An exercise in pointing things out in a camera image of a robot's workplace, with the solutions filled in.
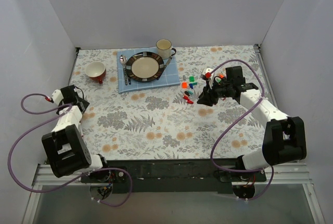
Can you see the red bowl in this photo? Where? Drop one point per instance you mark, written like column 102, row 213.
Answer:
column 96, row 71

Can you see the cream enamel mug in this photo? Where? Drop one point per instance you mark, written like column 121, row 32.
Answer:
column 165, row 49

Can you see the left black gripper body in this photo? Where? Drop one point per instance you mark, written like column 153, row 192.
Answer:
column 81, row 105

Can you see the blue checkered cloth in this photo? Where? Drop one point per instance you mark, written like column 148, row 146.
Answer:
column 170, row 76

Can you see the aluminium frame rail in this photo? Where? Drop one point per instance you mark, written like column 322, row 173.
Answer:
column 287, row 196

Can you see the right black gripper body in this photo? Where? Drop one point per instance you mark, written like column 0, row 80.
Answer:
column 211, row 94

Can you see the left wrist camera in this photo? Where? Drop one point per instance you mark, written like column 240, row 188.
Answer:
column 55, row 98

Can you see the red white pen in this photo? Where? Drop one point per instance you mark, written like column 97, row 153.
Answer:
column 82, row 131

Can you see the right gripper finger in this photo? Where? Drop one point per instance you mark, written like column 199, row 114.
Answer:
column 215, row 99
column 205, row 98

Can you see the metal knife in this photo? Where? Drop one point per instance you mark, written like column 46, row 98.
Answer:
column 169, row 60

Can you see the metal spoon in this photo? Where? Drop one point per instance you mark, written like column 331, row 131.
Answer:
column 123, row 62

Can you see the floral tablecloth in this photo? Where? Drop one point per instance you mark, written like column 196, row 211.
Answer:
column 159, row 123

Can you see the dark rimmed plate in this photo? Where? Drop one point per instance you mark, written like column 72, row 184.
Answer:
column 145, row 67

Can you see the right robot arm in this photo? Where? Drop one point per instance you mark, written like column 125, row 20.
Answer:
column 284, row 137

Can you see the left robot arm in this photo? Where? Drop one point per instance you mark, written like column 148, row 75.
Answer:
column 65, row 148

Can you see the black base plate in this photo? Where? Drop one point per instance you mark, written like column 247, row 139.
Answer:
column 172, row 175

